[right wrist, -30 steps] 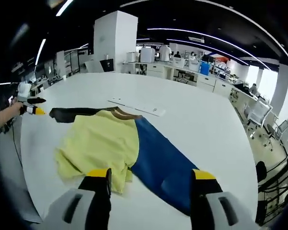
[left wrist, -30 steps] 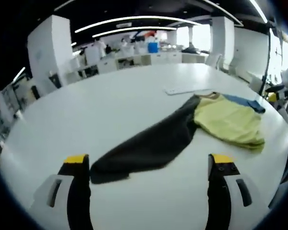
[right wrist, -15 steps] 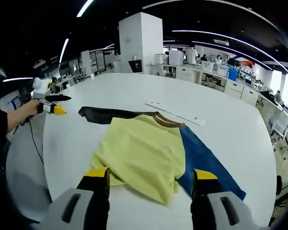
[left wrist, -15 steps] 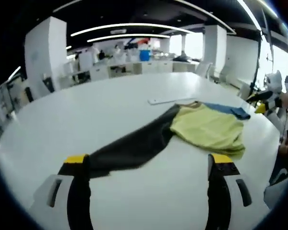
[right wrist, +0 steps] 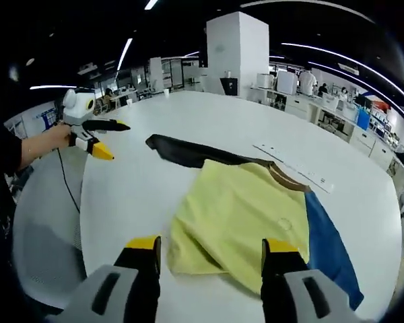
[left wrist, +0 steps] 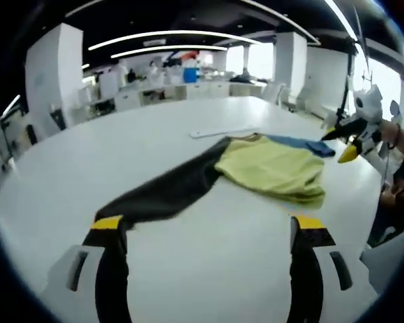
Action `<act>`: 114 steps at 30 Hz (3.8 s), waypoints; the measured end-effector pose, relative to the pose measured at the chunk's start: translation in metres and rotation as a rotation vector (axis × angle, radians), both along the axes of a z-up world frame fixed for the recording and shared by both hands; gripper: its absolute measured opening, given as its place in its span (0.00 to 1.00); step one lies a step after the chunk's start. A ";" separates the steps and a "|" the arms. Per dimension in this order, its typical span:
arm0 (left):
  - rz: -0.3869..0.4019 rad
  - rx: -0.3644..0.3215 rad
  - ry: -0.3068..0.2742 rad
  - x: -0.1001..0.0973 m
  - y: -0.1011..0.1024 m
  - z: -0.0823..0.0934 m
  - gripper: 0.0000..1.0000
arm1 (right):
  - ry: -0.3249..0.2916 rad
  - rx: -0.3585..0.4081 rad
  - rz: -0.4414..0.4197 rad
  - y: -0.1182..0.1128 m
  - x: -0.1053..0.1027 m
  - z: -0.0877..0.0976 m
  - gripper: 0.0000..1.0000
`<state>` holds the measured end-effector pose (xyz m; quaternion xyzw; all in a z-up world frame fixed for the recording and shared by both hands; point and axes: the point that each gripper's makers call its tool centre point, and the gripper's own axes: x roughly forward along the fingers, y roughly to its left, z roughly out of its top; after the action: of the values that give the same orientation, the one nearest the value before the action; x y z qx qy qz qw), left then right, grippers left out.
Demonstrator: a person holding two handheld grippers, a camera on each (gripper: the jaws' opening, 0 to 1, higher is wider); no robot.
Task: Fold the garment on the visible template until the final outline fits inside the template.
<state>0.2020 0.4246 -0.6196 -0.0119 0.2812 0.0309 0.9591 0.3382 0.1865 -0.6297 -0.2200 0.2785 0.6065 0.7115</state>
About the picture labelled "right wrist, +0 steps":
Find yellow blue black garment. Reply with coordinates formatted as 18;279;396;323
145;133;364;311

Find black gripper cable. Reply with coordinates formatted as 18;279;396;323
55;147;81;215

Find person's left hand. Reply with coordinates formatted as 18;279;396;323
36;123;75;159

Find blue crate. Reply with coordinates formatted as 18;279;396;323
356;107;371;131

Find ceiling light strips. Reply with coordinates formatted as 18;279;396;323
28;0;404;122

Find white box appliance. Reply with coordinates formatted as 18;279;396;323
257;73;275;89
276;71;298;95

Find row of white cabinets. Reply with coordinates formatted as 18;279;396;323
252;85;404;169

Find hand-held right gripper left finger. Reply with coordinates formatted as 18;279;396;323
59;234;162;323

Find black bin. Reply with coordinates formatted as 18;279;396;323
220;77;239;97

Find white square pillar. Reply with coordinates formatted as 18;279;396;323
205;11;270;97

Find white template strip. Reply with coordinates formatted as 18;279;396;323
252;143;335;194

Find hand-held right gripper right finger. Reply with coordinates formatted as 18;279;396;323
261;238;361;323

